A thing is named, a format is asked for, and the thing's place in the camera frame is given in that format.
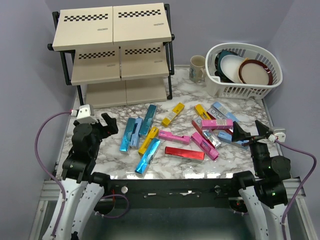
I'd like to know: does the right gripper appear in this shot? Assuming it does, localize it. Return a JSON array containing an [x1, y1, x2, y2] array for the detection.
[[231, 119, 270, 175]]

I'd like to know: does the metallic blue toothpaste box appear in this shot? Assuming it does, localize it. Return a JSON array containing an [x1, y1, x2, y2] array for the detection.
[[134, 138, 161, 175], [119, 117, 136, 153], [139, 104, 157, 138]]

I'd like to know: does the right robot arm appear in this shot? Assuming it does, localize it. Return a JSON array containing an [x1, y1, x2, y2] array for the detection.
[[230, 120, 291, 240]]

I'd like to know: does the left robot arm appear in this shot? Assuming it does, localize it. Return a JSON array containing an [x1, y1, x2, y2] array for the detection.
[[42, 113, 118, 240]]

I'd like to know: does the beige three-tier shelf rack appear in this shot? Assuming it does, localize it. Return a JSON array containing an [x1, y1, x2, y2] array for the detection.
[[47, 2, 175, 109]]

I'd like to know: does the blue box near right gripper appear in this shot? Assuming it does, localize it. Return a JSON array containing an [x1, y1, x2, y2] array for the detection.
[[217, 131, 249, 149]]

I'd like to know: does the light blue box far right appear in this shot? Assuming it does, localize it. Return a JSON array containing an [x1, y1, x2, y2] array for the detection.
[[212, 102, 239, 122]]

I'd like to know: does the pink toothpaste box upper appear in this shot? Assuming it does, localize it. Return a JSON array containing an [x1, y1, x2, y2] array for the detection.
[[200, 119, 233, 130]]

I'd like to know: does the light blue toothpaste box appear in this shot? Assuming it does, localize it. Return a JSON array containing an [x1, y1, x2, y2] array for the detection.
[[130, 117, 143, 149]]

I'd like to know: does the silver foil toothpaste box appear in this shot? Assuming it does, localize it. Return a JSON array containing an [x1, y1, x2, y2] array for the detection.
[[202, 129, 222, 149]]

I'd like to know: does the silver blue toothpaste box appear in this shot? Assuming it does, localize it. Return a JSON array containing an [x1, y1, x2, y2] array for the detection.
[[206, 107, 226, 120]]

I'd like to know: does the yellow toothpaste box lower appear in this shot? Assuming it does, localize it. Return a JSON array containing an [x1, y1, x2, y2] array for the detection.
[[138, 126, 159, 157]]

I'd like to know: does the yellow toothpaste box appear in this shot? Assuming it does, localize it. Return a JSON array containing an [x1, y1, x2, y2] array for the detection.
[[138, 126, 159, 157], [161, 102, 185, 127], [194, 104, 211, 120]]

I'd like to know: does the pink toothpaste box diagonal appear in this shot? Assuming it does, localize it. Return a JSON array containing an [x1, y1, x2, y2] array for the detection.
[[191, 132, 219, 161]]

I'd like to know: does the yellow toothpaste box right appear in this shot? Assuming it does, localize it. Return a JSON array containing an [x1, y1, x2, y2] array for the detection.
[[194, 104, 211, 120]]

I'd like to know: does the yellow toothpaste box middle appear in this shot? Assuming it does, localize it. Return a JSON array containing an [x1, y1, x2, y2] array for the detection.
[[161, 102, 185, 127]]

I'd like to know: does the pink toothpaste box long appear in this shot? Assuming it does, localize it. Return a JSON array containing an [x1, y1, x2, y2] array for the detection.
[[158, 130, 191, 145]]

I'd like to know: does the red rimmed plate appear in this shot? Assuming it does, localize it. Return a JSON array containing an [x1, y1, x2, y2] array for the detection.
[[238, 59, 273, 86]]

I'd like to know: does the white plastic dish basket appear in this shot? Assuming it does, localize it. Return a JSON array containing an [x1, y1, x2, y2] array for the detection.
[[205, 42, 283, 100]]

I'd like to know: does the red metallic toothpaste box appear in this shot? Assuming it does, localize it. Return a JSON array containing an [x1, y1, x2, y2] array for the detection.
[[164, 146, 205, 161]]

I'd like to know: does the dark teal bowl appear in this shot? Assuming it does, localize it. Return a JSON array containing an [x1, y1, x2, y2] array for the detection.
[[214, 50, 240, 74]]

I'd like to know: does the white plate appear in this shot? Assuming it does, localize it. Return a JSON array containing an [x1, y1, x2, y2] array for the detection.
[[220, 54, 245, 84]]

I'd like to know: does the cream ceramic mug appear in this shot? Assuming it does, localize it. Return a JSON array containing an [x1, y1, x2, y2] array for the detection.
[[189, 55, 206, 82]]

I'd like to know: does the black base bar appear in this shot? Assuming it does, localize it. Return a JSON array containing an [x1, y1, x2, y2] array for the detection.
[[100, 177, 243, 209]]

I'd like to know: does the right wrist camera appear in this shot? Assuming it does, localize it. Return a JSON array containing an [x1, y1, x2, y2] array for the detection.
[[266, 127, 286, 143]]

